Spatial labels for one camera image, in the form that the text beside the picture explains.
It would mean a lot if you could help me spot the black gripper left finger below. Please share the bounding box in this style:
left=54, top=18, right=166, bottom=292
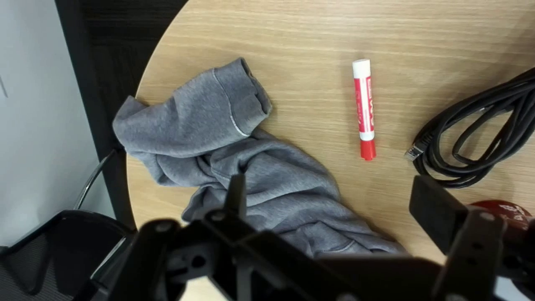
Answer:
left=119, top=172, right=358, bottom=301

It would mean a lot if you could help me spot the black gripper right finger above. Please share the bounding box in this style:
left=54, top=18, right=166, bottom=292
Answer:
left=409, top=174, right=535, bottom=301

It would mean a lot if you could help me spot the red white marker pen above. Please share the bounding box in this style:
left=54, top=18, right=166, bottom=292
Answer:
left=352, top=57, right=378, bottom=162

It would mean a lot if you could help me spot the grey sweater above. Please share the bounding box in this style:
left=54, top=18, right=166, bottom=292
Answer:
left=111, top=55, right=409, bottom=261

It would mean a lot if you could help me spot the black mesh office chair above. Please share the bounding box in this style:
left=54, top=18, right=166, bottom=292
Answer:
left=0, top=147, right=139, bottom=301

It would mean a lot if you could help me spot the black coiled cable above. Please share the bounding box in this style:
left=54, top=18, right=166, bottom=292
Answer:
left=405, top=65, right=535, bottom=189

